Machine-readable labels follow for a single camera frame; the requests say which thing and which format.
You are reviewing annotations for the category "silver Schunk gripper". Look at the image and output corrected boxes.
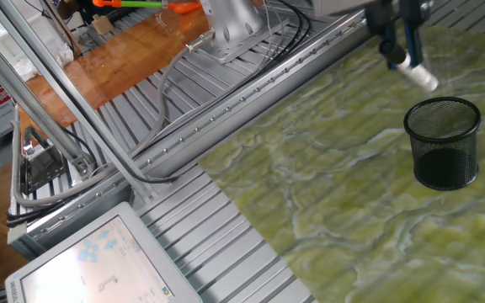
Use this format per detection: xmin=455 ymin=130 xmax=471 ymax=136
xmin=312 ymin=0 xmax=433 ymax=69

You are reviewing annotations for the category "white marker pen black cap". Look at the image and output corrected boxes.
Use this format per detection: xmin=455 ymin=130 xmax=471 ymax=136
xmin=378 ymin=39 xmax=440 ymax=93

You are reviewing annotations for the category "black mesh pen holder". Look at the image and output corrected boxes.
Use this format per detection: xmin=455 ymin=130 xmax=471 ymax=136
xmin=402 ymin=96 xmax=482 ymax=192

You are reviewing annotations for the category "orange green toy tool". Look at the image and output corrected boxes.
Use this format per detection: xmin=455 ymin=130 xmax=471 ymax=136
xmin=92 ymin=0 xmax=204 ymax=14

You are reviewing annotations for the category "small wooden block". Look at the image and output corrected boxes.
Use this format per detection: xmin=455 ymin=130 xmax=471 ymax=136
xmin=90 ymin=14 xmax=115 ymax=36

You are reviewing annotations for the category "white crumpled plastic bag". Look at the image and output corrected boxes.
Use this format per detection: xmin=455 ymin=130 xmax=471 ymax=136
xmin=10 ymin=35 xmax=73 ymax=83

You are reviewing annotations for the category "white teach pendant screen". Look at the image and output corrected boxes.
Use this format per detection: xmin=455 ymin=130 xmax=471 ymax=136
xmin=4 ymin=200 xmax=204 ymax=303

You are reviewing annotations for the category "grey corrugated robot cable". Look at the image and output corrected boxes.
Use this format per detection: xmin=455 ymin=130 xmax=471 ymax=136
xmin=9 ymin=28 xmax=217 ymax=210

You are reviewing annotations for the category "thin black cable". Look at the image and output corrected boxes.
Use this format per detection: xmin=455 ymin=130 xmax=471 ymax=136
xmin=59 ymin=125 xmax=183 ymax=185

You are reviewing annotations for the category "aluminium frame post with bracket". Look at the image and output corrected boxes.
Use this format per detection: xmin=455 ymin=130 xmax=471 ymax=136
xmin=0 ymin=0 xmax=159 ymax=202

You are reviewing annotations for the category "metal bracket box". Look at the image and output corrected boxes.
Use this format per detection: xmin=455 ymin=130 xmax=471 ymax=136
xmin=18 ymin=125 xmax=69 ymax=197

